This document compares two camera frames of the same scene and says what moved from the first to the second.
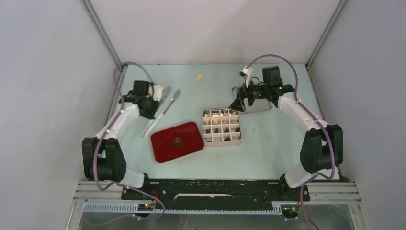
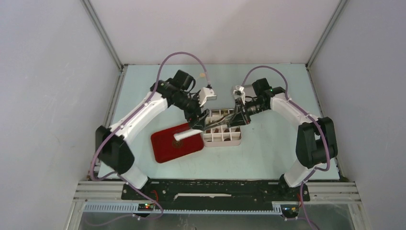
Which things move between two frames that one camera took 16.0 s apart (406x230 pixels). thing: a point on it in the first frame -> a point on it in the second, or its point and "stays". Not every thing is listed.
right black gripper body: [252, 93] -> [244, 115]
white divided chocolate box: [221, 127] stays
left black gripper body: [152, 106] -> [192, 117]
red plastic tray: [162, 142] stays
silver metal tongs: [156, 120] -> [217, 122]
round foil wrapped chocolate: [178, 143] stays
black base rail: [215, 194] stays
